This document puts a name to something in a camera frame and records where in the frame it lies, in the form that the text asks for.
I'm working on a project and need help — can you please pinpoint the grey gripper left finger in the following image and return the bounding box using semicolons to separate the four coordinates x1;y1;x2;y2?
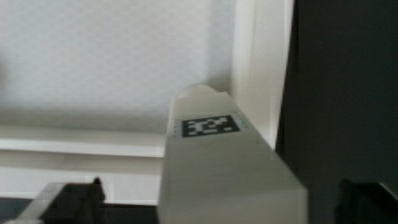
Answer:
10;178;104;224

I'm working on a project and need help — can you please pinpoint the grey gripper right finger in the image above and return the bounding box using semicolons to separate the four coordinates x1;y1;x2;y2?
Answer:
335;179;398;224

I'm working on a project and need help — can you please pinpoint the white desk leg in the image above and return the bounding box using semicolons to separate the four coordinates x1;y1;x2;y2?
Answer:
157;85;308;224

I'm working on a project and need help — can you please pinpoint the white desk top tray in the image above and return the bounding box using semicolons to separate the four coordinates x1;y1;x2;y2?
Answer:
0;0;296;157

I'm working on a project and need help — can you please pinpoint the white front fence bar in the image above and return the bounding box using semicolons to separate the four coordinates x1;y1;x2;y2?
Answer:
0;150;161;205

